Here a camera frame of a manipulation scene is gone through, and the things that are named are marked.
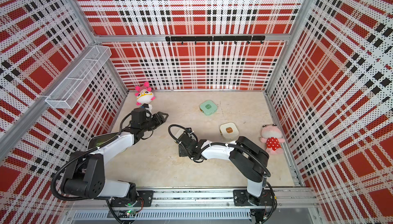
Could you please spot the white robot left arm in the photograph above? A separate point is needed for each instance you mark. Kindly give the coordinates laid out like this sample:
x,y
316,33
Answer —
x,y
83,176

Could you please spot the mint green manicure case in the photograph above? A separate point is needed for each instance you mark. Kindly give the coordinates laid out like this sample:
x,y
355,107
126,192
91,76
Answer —
x,y
208,107

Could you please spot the white wire mesh shelf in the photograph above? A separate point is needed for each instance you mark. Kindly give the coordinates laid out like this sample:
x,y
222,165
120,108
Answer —
x,y
71,88

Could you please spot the black wall hook rail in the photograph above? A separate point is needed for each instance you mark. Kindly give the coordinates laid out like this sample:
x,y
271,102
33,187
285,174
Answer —
x,y
233,38

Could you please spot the pink white owl plush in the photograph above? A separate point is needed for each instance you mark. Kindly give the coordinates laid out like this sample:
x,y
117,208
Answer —
x,y
144,94

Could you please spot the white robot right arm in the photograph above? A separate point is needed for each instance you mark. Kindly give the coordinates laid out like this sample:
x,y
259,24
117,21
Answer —
x,y
250,159

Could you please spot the pink frog plush red dress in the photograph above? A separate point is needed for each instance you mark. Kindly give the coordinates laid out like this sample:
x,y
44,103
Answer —
x,y
272,136

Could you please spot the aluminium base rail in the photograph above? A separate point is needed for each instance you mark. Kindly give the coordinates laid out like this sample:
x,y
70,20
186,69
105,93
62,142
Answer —
x,y
281,205

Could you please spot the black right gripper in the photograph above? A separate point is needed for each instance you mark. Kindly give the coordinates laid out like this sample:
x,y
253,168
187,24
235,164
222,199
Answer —
x,y
181,152

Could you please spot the cream manicure case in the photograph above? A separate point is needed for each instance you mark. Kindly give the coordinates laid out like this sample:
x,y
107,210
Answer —
x,y
229,131

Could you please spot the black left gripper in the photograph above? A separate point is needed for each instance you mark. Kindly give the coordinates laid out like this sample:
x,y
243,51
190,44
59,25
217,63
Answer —
x,y
160,119

